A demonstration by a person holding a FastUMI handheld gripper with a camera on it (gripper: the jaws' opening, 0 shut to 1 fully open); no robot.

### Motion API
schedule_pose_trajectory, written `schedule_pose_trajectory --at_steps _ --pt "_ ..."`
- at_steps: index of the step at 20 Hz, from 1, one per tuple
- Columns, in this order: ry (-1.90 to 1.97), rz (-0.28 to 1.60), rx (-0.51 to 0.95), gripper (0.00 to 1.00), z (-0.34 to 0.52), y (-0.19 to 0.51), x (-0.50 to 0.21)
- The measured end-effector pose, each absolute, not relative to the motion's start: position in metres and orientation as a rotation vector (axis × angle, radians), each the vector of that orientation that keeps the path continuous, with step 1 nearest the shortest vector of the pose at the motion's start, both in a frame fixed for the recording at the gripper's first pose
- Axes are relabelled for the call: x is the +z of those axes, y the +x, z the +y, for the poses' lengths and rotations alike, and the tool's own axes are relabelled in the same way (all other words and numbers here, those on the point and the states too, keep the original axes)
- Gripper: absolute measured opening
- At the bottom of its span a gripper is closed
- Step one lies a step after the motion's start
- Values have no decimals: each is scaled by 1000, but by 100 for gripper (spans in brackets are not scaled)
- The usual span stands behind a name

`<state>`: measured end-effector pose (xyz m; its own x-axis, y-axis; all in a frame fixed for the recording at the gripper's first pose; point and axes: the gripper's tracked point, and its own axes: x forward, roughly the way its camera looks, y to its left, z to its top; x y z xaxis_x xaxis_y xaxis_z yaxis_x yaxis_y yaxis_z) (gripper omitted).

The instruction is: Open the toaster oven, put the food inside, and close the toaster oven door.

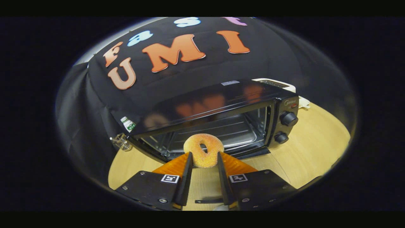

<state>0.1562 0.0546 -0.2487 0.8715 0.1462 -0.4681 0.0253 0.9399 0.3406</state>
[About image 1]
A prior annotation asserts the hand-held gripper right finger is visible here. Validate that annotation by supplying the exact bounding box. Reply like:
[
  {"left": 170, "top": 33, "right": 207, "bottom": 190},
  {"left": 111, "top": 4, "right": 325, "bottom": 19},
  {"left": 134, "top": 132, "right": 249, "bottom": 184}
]
[{"left": 217, "top": 151, "right": 298, "bottom": 211}]

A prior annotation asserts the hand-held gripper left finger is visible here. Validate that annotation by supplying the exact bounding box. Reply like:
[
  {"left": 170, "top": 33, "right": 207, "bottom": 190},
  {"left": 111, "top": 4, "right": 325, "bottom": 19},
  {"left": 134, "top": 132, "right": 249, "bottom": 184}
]
[{"left": 115, "top": 152, "right": 194, "bottom": 211}]

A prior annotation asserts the ring doughnut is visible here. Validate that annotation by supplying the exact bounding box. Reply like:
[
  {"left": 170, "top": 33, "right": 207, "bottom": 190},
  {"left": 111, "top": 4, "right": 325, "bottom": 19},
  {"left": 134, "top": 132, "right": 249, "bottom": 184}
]
[{"left": 183, "top": 133, "right": 225, "bottom": 168}]

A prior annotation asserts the black toaster oven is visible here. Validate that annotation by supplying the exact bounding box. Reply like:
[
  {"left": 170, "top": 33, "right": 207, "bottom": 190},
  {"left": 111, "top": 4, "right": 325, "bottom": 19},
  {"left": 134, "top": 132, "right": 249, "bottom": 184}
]
[{"left": 127, "top": 79, "right": 299, "bottom": 204}]

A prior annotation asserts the white slot toaster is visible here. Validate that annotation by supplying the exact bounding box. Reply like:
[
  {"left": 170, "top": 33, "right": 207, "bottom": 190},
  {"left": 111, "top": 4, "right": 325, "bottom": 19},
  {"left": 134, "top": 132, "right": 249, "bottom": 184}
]
[{"left": 252, "top": 78, "right": 296, "bottom": 93}]

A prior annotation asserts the white bottle with green label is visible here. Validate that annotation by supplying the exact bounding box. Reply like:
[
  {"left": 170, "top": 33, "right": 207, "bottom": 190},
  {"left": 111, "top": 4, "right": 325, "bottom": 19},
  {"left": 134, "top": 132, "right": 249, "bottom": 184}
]
[{"left": 120, "top": 116, "right": 136, "bottom": 133}]

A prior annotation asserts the small white dish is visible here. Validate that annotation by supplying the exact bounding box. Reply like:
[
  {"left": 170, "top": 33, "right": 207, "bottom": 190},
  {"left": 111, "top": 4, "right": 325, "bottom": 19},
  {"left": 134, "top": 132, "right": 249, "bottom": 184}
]
[{"left": 297, "top": 96, "right": 311, "bottom": 110}]

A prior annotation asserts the wire mesh holder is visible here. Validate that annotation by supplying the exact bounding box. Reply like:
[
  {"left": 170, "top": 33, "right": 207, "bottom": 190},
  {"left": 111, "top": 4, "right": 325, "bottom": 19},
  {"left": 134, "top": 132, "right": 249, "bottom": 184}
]
[{"left": 110, "top": 133, "right": 133, "bottom": 152}]

